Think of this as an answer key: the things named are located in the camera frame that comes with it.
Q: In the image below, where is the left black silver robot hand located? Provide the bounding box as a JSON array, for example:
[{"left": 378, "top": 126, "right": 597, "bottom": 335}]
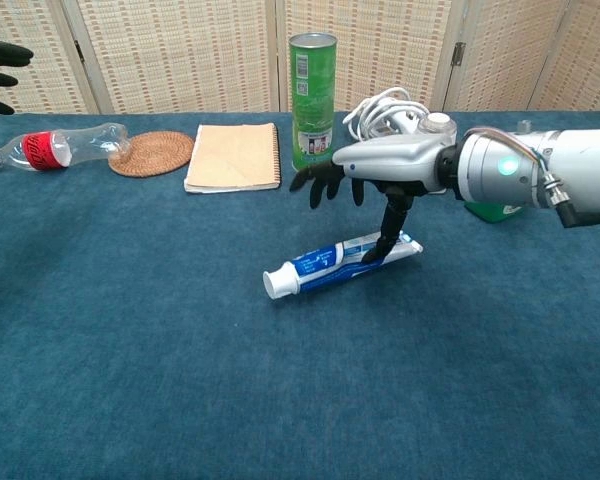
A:
[{"left": 0, "top": 40, "right": 35, "bottom": 116}]

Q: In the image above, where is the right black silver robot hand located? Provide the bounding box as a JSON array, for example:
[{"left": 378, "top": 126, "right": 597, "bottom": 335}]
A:
[{"left": 288, "top": 134, "right": 456, "bottom": 265}]

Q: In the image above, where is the blue white toothpaste tube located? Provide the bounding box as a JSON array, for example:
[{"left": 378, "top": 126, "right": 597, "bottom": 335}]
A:
[{"left": 262, "top": 230, "right": 425, "bottom": 300}]

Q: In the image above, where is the white handheld garment steamer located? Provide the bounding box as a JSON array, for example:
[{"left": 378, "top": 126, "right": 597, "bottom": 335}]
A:
[{"left": 379, "top": 110, "right": 457, "bottom": 146}]

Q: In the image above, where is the green cylindrical chip can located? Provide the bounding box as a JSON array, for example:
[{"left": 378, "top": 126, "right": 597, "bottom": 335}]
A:
[{"left": 287, "top": 32, "right": 339, "bottom": 172}]

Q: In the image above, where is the clear cola bottle red label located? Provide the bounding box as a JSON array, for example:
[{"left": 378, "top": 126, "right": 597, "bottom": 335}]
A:
[{"left": 0, "top": 122, "right": 131, "bottom": 172}]

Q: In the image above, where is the yellow lid green box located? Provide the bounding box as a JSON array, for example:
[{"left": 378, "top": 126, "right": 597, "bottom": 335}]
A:
[{"left": 464, "top": 199, "right": 524, "bottom": 223}]

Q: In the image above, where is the tan spiral notebook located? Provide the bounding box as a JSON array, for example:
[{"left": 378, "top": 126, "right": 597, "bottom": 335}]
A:
[{"left": 183, "top": 122, "right": 283, "bottom": 194}]

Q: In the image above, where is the bamboo folding screen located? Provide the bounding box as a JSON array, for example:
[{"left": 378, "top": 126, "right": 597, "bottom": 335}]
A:
[{"left": 0, "top": 0, "right": 600, "bottom": 119}]

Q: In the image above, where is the round woven rattan coaster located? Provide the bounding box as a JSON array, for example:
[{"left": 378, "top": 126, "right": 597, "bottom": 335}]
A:
[{"left": 108, "top": 130, "right": 195, "bottom": 179}]

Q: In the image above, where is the blue felt table cloth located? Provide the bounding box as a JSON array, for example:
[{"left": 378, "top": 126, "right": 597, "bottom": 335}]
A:
[{"left": 0, "top": 110, "right": 600, "bottom": 480}]

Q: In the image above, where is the white power cable with plug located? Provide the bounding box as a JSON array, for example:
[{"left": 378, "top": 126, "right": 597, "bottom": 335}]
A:
[{"left": 341, "top": 87, "right": 431, "bottom": 142}]

